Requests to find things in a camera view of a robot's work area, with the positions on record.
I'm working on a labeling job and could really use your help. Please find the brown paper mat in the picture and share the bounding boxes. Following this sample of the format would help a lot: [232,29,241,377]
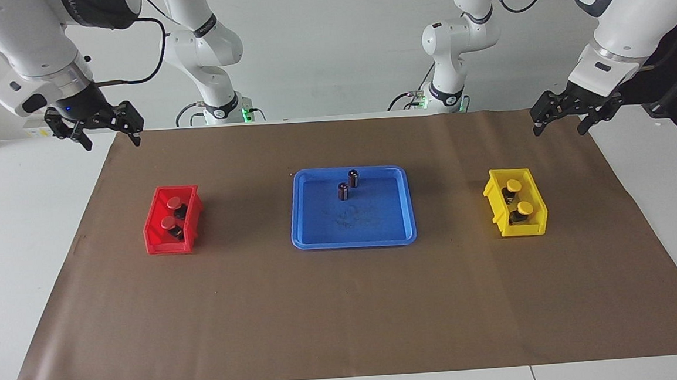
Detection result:
[0,98,677,380]

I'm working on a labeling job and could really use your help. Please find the black base cable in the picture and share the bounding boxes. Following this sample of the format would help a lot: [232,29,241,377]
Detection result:
[385,61,437,113]
[173,101,206,128]

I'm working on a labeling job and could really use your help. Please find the black right base cable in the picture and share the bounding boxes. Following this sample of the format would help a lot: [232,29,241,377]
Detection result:
[173,101,206,128]

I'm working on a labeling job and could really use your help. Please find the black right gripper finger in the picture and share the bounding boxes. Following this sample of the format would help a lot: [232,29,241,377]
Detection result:
[44,107,94,154]
[97,100,147,150]

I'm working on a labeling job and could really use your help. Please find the yellow plastic bin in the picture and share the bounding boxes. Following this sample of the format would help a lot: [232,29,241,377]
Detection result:
[481,166,550,239]

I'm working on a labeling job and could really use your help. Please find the blue plastic tray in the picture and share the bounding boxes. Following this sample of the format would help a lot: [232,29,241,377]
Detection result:
[287,162,418,253]

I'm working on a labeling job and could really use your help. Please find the red push button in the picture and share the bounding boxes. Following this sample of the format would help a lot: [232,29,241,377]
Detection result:
[165,195,189,220]
[160,215,186,243]

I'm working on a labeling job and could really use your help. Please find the black left base cable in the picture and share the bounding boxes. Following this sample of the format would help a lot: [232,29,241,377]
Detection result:
[385,61,437,113]

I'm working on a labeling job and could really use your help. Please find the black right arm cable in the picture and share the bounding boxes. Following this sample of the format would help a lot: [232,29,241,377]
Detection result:
[92,16,169,88]

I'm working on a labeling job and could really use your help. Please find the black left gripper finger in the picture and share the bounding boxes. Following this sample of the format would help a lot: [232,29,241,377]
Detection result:
[575,93,628,137]
[529,89,574,138]

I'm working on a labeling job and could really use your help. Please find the red plastic bin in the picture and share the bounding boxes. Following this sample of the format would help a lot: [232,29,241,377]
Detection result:
[140,184,207,256]

